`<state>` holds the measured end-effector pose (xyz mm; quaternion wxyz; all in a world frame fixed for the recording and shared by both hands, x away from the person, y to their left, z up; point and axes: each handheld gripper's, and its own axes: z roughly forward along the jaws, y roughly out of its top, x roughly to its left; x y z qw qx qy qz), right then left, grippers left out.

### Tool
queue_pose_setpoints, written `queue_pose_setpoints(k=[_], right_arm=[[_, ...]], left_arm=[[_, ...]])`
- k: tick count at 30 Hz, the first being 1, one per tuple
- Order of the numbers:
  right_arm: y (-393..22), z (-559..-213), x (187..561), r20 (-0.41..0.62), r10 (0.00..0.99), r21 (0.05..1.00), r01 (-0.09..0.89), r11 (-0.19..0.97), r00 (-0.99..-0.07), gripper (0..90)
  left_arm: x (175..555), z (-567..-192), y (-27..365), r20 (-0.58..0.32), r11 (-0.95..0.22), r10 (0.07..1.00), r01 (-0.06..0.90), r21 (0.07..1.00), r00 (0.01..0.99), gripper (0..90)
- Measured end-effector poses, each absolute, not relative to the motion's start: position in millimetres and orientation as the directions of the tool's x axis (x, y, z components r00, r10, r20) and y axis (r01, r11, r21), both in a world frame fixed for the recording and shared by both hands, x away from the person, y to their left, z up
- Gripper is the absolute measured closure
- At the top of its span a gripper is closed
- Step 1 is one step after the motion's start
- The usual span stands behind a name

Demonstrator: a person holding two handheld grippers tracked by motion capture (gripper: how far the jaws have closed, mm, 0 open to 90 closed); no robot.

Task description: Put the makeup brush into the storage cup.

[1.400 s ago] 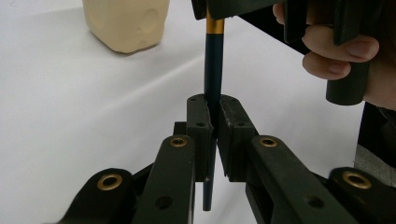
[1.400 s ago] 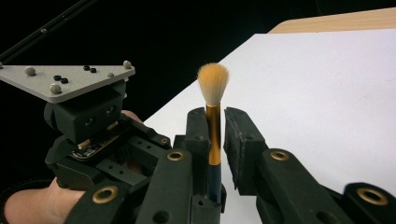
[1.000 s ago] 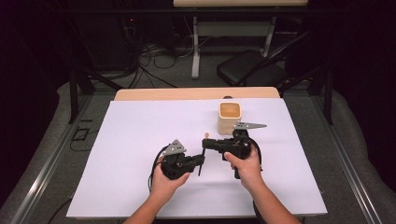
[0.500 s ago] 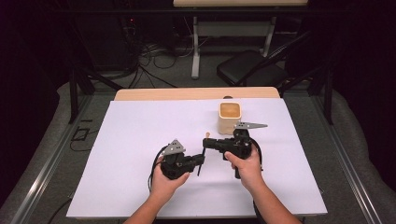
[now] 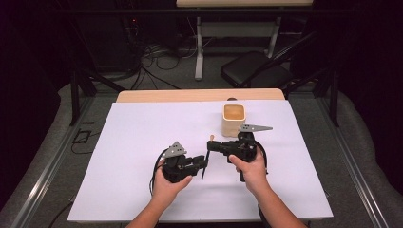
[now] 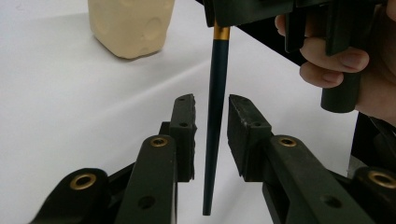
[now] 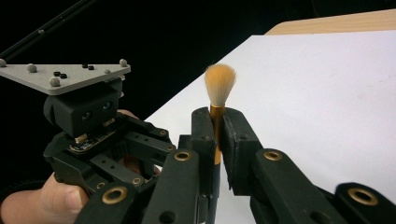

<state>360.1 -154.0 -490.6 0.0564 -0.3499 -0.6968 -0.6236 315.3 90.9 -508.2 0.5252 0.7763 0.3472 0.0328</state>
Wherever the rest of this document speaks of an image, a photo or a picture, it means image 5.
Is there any person's left hand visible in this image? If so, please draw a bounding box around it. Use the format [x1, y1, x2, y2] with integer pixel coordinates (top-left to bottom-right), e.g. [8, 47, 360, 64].
[151, 160, 194, 207]

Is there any dark blue pencil with eraser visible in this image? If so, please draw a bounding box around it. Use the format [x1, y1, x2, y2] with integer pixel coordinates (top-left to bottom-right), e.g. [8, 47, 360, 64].
[201, 134, 216, 181]

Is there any black cable loop on floor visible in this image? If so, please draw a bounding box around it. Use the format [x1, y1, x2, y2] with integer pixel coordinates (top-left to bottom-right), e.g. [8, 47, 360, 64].
[70, 121, 103, 156]

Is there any tangle of floor cables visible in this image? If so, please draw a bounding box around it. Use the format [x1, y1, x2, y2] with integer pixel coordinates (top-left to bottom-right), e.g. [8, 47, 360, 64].
[125, 39, 199, 91]

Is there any aluminium floor rail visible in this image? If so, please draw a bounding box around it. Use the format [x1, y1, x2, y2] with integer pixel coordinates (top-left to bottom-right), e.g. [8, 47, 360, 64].
[317, 94, 392, 228]
[9, 94, 96, 228]

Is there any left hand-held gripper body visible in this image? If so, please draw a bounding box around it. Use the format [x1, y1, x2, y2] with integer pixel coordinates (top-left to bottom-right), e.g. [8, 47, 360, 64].
[161, 141, 199, 184]

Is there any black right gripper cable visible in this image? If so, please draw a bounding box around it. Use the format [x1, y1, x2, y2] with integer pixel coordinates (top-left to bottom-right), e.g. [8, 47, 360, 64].
[254, 140, 270, 176]

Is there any light wooden table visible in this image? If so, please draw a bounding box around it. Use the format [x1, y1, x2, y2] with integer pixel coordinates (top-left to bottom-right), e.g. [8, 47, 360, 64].
[116, 87, 286, 104]

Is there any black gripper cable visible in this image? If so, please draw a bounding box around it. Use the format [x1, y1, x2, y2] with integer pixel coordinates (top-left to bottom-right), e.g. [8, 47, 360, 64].
[148, 147, 169, 198]
[254, 140, 270, 176]

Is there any black folding chair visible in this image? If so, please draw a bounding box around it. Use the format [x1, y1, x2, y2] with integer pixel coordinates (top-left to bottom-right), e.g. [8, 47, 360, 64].
[220, 30, 318, 90]

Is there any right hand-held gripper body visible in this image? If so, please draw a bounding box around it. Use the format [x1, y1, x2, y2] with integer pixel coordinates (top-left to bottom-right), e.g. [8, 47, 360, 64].
[220, 123, 274, 183]

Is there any white paper sheet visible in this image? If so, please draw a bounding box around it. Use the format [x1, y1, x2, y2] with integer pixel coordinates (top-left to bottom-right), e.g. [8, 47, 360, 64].
[67, 100, 335, 222]

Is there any small wooden cup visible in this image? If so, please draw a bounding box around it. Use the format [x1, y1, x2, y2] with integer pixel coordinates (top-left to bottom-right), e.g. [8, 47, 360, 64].
[221, 103, 247, 138]

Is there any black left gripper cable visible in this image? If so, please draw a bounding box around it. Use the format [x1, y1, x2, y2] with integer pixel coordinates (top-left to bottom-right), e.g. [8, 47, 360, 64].
[148, 147, 169, 198]

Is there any black metal stand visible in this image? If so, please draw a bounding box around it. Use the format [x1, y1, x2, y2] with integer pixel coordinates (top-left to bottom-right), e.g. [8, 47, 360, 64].
[68, 67, 127, 127]
[283, 63, 340, 128]

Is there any table with white legs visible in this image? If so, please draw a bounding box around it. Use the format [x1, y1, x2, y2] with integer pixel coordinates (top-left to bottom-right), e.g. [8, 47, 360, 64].
[175, 0, 315, 81]

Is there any person's right hand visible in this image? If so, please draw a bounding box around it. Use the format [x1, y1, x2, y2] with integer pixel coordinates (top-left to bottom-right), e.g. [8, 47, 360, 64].
[228, 147, 271, 195]

